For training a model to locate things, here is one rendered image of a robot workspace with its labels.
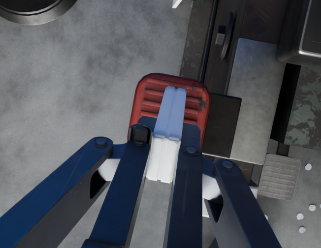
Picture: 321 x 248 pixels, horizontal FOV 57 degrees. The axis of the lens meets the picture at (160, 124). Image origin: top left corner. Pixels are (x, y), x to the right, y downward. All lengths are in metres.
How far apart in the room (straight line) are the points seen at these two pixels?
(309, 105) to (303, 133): 0.03
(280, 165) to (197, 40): 0.45
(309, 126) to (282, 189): 0.55
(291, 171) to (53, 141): 0.75
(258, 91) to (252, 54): 0.04
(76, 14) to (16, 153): 0.51
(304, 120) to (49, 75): 0.86
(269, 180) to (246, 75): 0.57
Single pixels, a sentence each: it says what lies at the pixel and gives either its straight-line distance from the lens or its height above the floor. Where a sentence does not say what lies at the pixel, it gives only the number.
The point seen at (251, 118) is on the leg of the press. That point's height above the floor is 0.64.
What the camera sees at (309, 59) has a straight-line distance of 0.33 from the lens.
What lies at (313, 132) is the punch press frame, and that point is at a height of 0.64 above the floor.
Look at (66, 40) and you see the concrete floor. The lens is 1.07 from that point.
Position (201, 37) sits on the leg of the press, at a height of 0.03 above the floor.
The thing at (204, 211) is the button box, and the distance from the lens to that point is 0.39.
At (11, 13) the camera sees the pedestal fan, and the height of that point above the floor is 0.03.
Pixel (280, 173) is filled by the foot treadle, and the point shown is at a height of 0.16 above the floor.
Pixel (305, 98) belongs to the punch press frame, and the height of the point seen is 0.64.
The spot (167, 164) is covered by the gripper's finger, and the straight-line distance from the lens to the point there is 0.16.
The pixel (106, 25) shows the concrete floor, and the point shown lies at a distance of 1.04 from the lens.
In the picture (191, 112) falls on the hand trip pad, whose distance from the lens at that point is 0.23.
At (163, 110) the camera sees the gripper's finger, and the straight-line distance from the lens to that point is 0.18.
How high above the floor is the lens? 0.99
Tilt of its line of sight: 85 degrees down
